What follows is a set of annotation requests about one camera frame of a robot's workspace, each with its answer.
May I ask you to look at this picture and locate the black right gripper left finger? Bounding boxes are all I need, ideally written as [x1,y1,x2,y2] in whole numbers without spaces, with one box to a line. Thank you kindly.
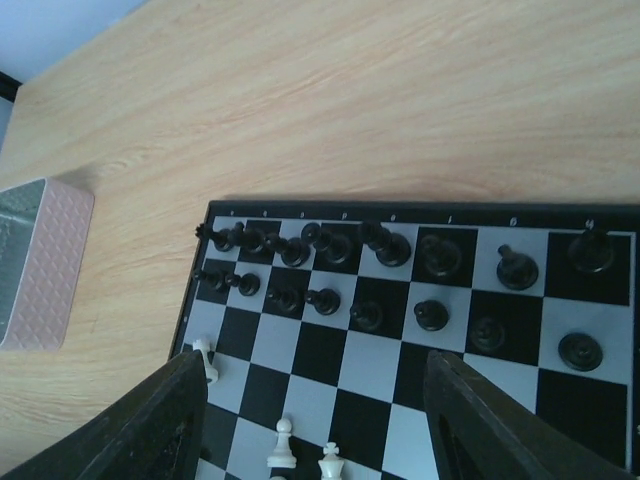
[1,351,207,479]

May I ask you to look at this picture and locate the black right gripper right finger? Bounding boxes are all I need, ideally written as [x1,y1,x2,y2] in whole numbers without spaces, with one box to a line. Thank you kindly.
[423,350,635,479]

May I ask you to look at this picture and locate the white chess pawn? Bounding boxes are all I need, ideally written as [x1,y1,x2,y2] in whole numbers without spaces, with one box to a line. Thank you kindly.
[267,418,297,469]

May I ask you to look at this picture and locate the black chess pawn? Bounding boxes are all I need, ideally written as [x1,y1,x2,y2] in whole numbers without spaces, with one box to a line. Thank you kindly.
[558,332,603,372]

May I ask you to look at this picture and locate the white chess king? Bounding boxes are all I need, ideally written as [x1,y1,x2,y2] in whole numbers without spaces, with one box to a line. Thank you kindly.
[318,442,344,480]

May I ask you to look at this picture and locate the black silver chess board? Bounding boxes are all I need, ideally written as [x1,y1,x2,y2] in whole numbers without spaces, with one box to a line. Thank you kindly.
[172,200,639,479]

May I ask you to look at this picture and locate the black chess rook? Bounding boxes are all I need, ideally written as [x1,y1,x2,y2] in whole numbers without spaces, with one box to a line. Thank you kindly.
[567,228,615,274]

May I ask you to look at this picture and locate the pink metal tin box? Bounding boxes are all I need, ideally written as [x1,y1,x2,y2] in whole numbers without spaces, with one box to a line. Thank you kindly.
[1,178,94,351]

